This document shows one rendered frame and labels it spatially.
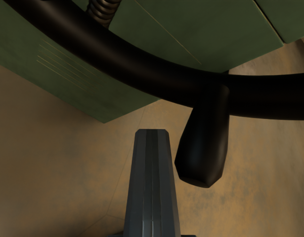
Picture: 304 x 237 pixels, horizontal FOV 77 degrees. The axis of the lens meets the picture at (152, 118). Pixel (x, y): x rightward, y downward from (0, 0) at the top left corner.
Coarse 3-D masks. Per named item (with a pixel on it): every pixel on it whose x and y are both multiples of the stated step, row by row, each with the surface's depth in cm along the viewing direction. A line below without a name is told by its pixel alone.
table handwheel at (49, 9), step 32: (32, 0) 10; (64, 0) 11; (64, 32) 12; (96, 32) 12; (96, 64) 13; (128, 64) 13; (160, 64) 13; (160, 96) 14; (192, 96) 13; (256, 96) 11; (288, 96) 11
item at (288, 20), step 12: (264, 0) 23; (276, 0) 23; (288, 0) 22; (300, 0) 22; (264, 12) 24; (276, 12) 24; (288, 12) 23; (300, 12) 23; (276, 24) 25; (288, 24) 24; (300, 24) 24; (288, 36) 26; (300, 36) 25
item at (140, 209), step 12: (144, 132) 10; (144, 144) 9; (132, 156) 9; (144, 156) 8; (132, 168) 8; (144, 168) 8; (132, 180) 7; (144, 180) 7; (132, 192) 7; (144, 192) 7; (132, 204) 7; (144, 204) 7; (132, 216) 6; (144, 216) 6; (132, 228) 6; (144, 228) 6
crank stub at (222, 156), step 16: (208, 96) 11; (224, 96) 11; (192, 112) 11; (208, 112) 10; (224, 112) 10; (192, 128) 10; (208, 128) 9; (224, 128) 10; (192, 144) 9; (208, 144) 9; (224, 144) 9; (176, 160) 9; (192, 160) 9; (208, 160) 9; (224, 160) 9; (192, 176) 9; (208, 176) 9
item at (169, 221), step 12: (156, 132) 10; (156, 144) 9; (168, 144) 9; (156, 156) 8; (168, 156) 9; (156, 168) 8; (168, 168) 8; (156, 180) 7; (168, 180) 7; (156, 192) 7; (168, 192) 7; (156, 204) 7; (168, 204) 7; (156, 216) 6; (168, 216) 6; (156, 228) 6; (168, 228) 6
